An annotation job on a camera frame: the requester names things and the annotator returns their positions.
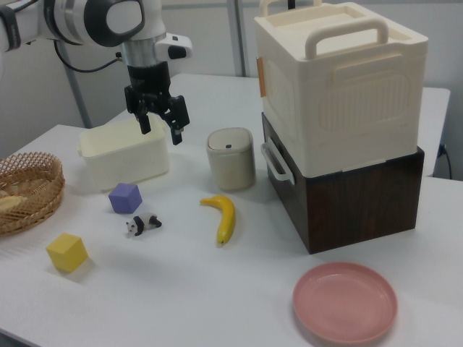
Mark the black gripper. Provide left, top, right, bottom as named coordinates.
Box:
left=124, top=61, right=191, bottom=146

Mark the dark wood drawer cabinet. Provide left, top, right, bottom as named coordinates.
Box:
left=303, top=145, right=425, bottom=256

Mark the cream plastic tub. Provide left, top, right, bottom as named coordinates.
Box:
left=77, top=114, right=171, bottom=192

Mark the beige mini trash bin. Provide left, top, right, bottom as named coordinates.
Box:
left=205, top=127, right=256, bottom=192

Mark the purple foam cube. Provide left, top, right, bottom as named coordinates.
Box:
left=109, top=182, right=143, bottom=215

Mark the small panda figurine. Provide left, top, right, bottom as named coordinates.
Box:
left=125, top=213, right=163, bottom=239

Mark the copper box latch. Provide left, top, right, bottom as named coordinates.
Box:
left=257, top=56, right=268, bottom=98

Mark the yellow toy banana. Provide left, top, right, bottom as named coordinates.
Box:
left=200, top=194, right=237, bottom=247

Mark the woven wicker basket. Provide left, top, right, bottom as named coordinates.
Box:
left=0, top=152, right=67, bottom=236

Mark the yellow foam cube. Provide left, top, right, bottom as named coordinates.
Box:
left=46, top=232, right=90, bottom=273

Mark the toy bread loaf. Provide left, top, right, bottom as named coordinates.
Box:
left=0, top=187, right=28, bottom=214

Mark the cream plastic storage box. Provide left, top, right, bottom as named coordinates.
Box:
left=254, top=0, right=430, bottom=178

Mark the pink plastic plate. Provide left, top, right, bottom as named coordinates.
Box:
left=292, top=262, right=399, bottom=343

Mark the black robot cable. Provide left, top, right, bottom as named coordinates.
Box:
left=53, top=38, right=124, bottom=73

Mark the black wall cable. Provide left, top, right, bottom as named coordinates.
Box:
left=438, top=143, right=453, bottom=180

